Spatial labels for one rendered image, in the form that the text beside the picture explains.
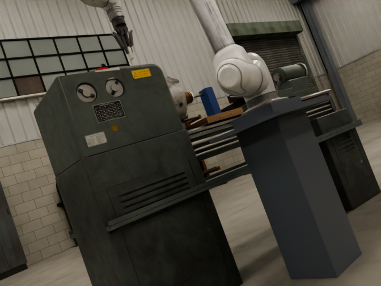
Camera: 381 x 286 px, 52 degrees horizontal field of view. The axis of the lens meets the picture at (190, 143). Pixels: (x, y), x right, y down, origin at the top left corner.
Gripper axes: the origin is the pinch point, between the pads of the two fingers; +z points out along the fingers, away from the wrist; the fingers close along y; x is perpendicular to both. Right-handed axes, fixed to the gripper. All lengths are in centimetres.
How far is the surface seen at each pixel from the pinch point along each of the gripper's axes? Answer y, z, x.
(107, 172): -42, 61, -14
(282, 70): 126, 27, 7
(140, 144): -21, 53, -14
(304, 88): 140, 45, 5
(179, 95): 19.3, 30.5, -3.7
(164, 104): 0.3, 35.5, -14.0
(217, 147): 32, 66, -4
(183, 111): 21.0, 39.4, -0.1
